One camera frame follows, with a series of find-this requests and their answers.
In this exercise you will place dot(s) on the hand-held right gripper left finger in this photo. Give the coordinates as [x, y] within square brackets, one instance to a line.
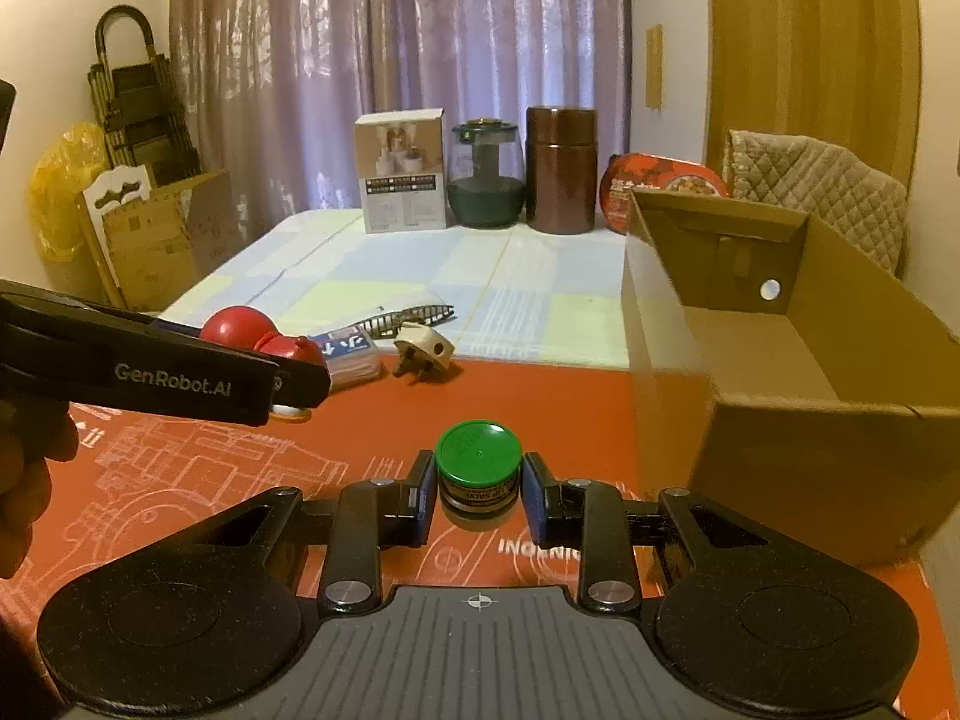
[424, 496]

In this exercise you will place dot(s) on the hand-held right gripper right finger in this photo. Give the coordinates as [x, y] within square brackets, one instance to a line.
[534, 499]

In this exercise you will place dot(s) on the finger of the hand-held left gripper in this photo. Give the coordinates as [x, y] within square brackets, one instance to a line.
[300, 384]
[180, 331]

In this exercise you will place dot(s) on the red rubber bulb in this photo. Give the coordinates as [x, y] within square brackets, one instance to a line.
[240, 331]

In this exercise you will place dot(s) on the green lid small jar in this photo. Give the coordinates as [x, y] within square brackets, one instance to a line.
[478, 454]

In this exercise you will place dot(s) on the white plug adapter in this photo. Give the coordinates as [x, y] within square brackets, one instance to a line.
[424, 349]

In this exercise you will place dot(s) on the tortoiseshell hair claw clip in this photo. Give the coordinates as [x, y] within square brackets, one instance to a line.
[409, 315]

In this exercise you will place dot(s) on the brown cardboard box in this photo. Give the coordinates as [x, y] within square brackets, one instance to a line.
[765, 405]

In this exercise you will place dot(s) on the person's left hand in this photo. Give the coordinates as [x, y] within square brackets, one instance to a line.
[30, 480]

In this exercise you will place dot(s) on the clear plastic box blue label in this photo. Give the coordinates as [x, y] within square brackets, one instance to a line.
[349, 356]

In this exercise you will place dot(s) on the plain brown shipping carton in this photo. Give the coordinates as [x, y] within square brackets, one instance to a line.
[161, 240]

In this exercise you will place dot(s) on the pastel checkered table cloth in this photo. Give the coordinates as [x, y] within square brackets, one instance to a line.
[337, 270]

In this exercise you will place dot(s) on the white carved chair back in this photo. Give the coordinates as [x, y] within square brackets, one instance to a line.
[112, 191]

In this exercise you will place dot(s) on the yellow plastic bag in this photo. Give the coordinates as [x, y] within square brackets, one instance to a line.
[64, 187]

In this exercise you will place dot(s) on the black folding cart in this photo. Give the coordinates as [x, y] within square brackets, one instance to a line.
[142, 105]

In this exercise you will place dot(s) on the white product box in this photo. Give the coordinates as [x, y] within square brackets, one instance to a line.
[401, 172]

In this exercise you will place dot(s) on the dark green glass jar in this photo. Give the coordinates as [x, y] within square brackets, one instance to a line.
[486, 180]

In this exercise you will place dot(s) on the brown cylindrical canister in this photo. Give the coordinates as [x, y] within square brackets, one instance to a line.
[561, 169]

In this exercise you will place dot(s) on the purple curtain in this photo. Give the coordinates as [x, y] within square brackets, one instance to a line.
[390, 60]

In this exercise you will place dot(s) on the red instant food bowl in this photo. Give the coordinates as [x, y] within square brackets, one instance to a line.
[660, 180]

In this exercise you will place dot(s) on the quilted beige chair cover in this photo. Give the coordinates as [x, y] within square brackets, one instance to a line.
[817, 180]

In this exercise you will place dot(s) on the wooden door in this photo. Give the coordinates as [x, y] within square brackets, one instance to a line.
[810, 37]

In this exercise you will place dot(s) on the wooden wall strip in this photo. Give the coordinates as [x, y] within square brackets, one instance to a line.
[654, 67]

